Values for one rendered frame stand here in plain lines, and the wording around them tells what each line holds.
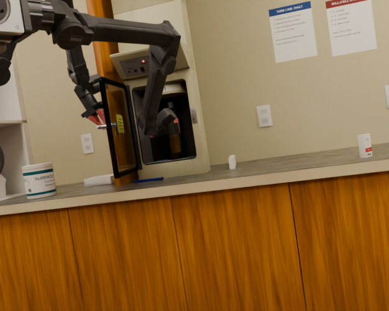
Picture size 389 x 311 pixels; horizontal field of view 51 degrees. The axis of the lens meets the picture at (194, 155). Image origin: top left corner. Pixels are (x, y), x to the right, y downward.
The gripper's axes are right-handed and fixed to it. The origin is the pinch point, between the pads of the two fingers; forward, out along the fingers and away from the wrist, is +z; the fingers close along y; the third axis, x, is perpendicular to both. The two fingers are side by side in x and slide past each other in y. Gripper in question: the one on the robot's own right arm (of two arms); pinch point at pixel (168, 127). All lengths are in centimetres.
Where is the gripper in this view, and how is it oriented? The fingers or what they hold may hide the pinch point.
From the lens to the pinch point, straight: 189.7
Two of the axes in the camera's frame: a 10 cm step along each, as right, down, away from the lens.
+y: -9.6, 1.4, 2.6
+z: 2.5, -0.9, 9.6
